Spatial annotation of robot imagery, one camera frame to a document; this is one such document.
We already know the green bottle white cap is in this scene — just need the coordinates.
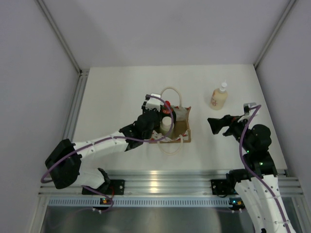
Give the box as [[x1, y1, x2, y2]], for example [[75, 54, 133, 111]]
[[159, 116, 172, 135]]

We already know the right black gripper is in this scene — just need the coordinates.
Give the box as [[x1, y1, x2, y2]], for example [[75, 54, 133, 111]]
[[207, 114, 253, 152]]

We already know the dark bottle red cap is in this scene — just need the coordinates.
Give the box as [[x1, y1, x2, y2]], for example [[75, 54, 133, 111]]
[[160, 100, 176, 122]]

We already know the cream pump lotion bottle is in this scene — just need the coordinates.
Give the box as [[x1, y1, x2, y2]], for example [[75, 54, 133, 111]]
[[210, 81, 228, 110]]

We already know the right aluminium frame post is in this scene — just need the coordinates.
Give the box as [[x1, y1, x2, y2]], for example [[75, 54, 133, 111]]
[[253, 0, 298, 70]]

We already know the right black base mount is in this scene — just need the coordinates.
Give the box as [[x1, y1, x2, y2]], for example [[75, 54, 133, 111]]
[[211, 179, 230, 198]]

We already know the aluminium frame post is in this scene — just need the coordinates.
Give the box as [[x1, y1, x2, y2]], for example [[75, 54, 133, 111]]
[[35, 0, 82, 73], [253, 0, 298, 70]]

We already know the left aluminium frame post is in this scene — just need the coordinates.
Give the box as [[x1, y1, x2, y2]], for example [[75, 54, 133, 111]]
[[35, 0, 82, 73]]

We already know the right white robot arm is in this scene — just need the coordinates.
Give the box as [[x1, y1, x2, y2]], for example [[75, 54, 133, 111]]
[[207, 115, 295, 233]]

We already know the white slotted cable duct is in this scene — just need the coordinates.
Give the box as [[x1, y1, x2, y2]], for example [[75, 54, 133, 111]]
[[48, 197, 243, 208]]

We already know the brown canvas tote bag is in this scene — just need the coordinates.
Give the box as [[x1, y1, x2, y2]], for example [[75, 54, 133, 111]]
[[151, 86, 191, 155]]

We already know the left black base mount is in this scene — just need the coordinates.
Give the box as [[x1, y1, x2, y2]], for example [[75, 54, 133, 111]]
[[82, 180, 125, 195]]

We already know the aluminium mounting rail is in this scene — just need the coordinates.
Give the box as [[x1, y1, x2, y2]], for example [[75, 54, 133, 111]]
[[38, 170, 303, 197]]

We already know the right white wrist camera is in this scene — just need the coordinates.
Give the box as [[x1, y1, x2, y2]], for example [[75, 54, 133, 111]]
[[238, 102, 257, 122]]

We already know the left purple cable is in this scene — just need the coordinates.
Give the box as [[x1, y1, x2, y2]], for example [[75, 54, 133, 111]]
[[40, 96, 176, 214]]

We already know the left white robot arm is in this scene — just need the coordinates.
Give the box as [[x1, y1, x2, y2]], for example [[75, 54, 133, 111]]
[[45, 109, 160, 195]]

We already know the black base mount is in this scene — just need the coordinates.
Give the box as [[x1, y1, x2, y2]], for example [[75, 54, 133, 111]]
[[82, 180, 125, 195], [211, 179, 230, 198]]

